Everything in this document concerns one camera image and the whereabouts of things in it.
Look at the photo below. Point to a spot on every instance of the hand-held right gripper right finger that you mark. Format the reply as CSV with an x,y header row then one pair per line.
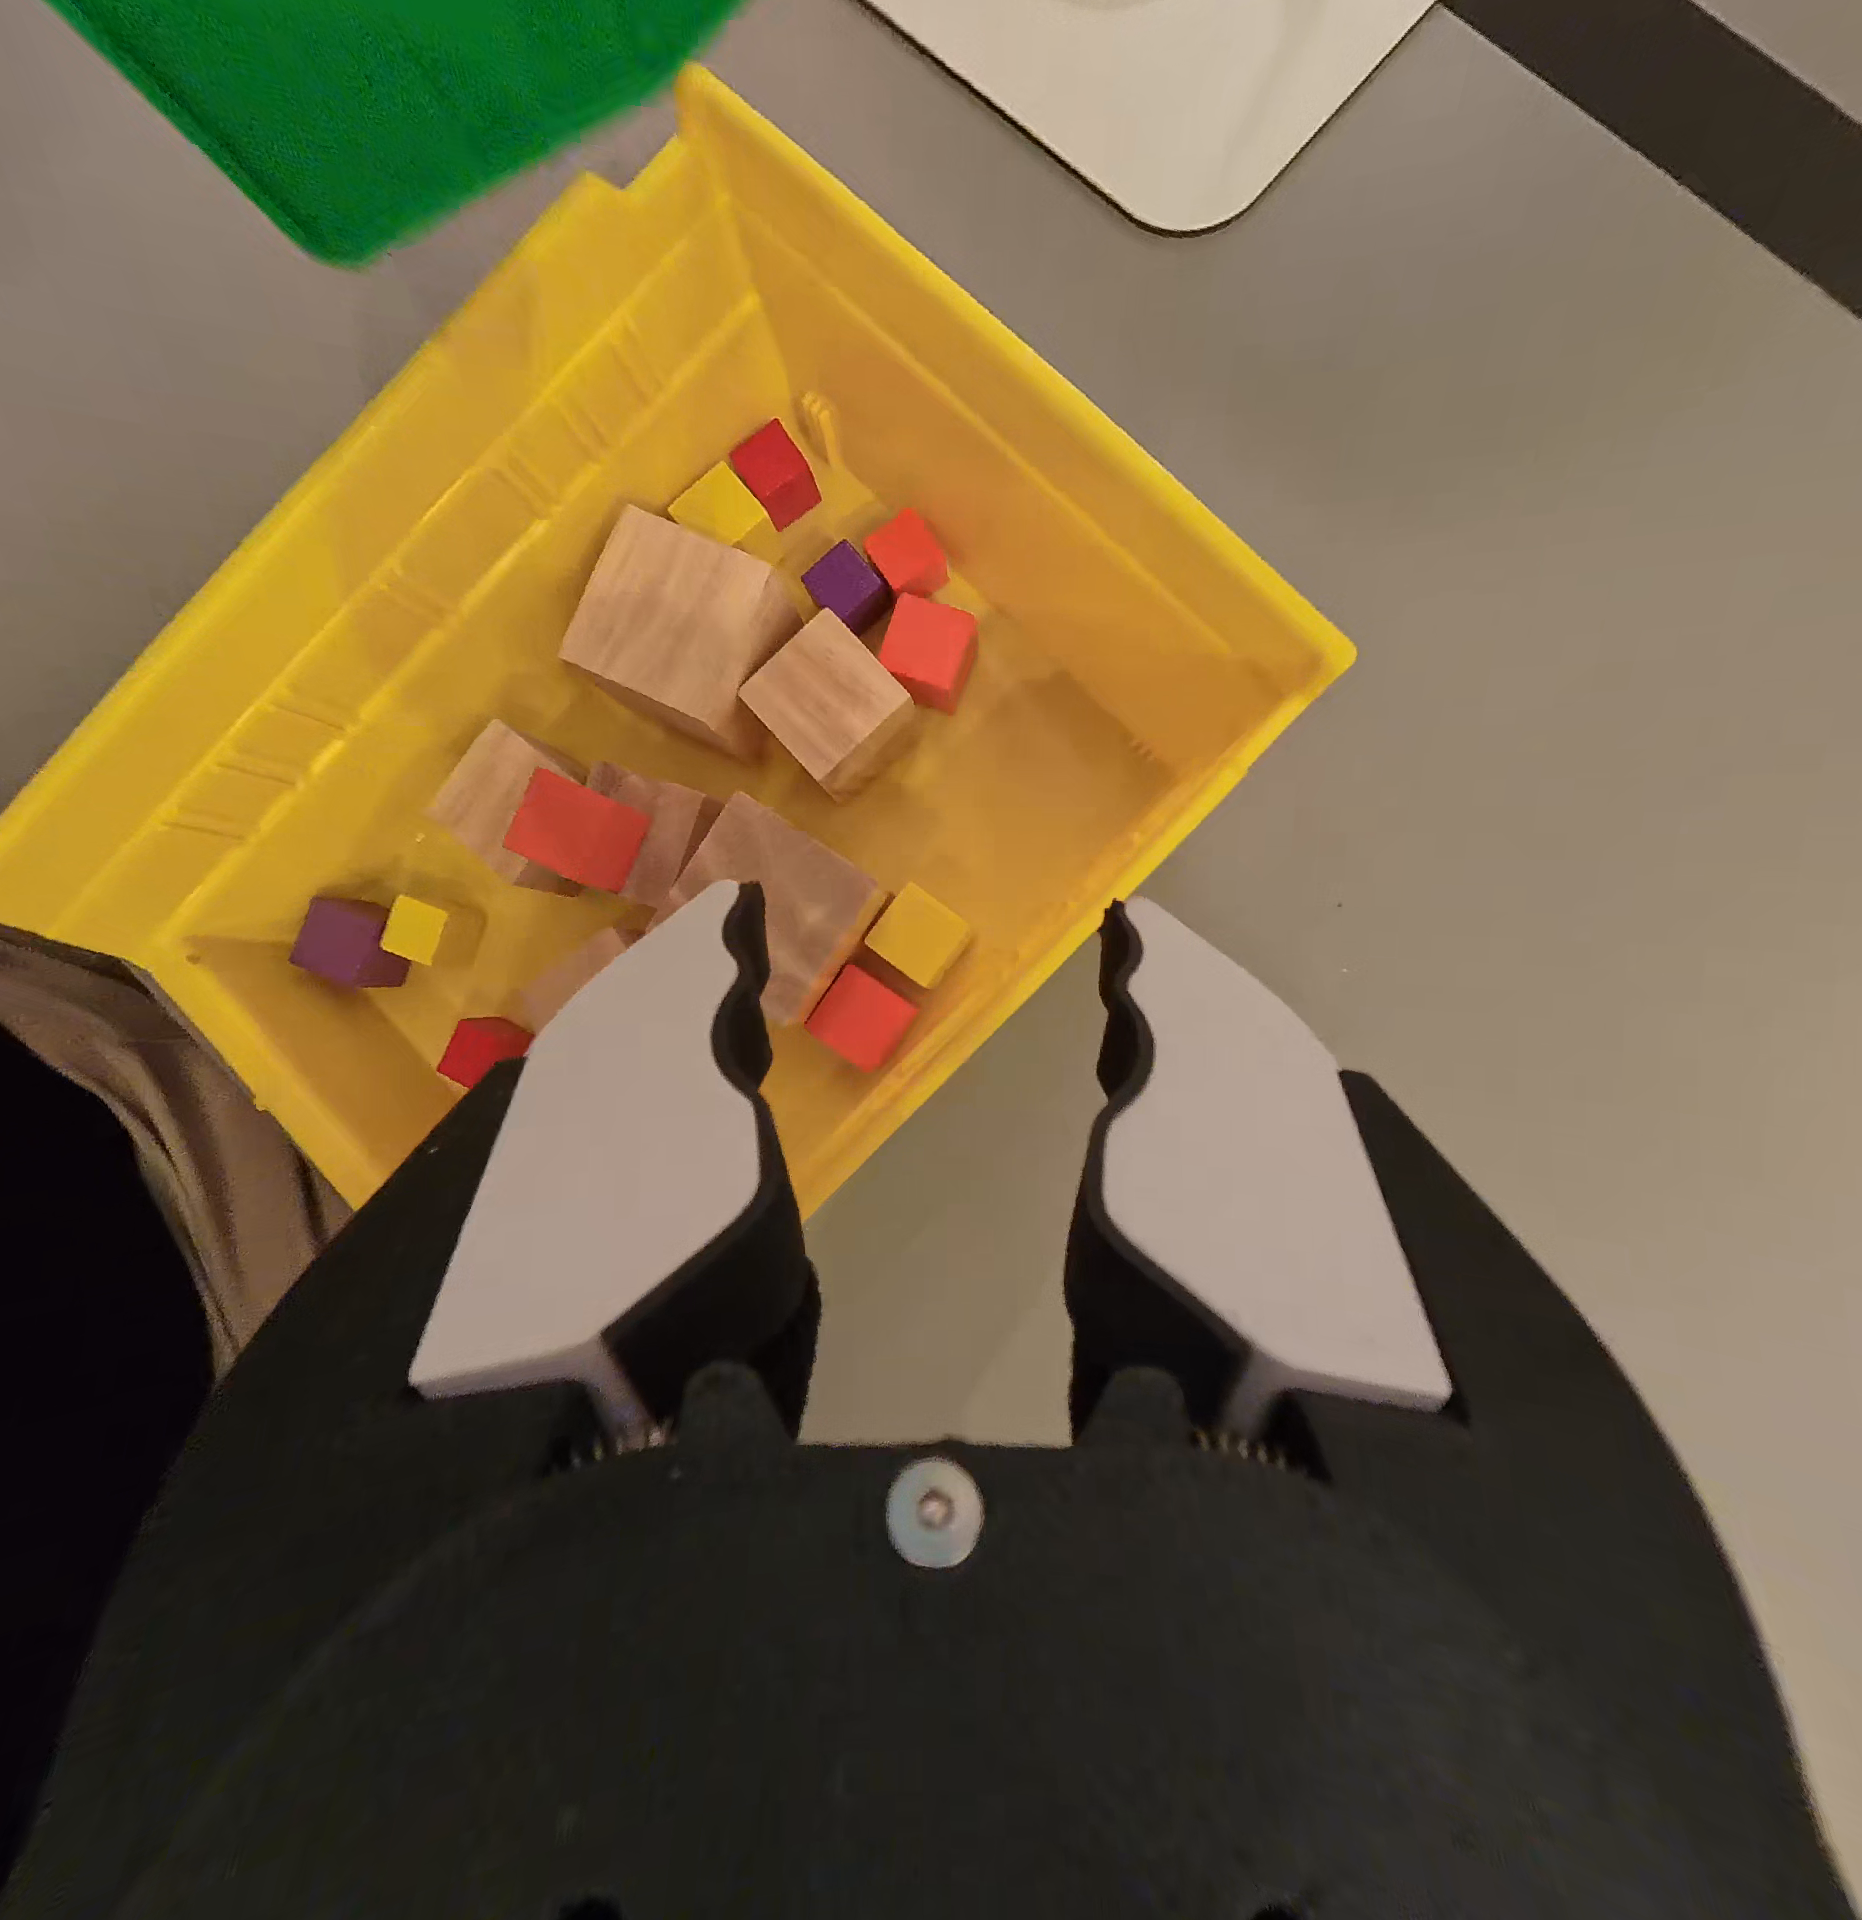
x,y
1260,1200

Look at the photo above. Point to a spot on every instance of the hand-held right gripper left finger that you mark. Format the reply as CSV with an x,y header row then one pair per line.
x,y
599,1185

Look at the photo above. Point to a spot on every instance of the pile of wooden cubes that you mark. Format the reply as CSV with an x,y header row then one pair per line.
x,y
678,631

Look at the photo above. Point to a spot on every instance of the yellow plastic box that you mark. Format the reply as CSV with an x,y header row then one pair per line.
x,y
1020,495

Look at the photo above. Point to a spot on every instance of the green plastic box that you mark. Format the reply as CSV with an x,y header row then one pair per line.
x,y
391,105

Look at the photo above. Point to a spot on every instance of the person's beige trousers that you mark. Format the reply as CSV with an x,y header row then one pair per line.
x,y
196,1110

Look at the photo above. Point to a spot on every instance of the person's dark upper clothing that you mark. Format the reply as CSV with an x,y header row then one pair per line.
x,y
60,1349

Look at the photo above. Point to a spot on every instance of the white board stand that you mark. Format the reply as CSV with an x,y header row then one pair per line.
x,y
1173,105

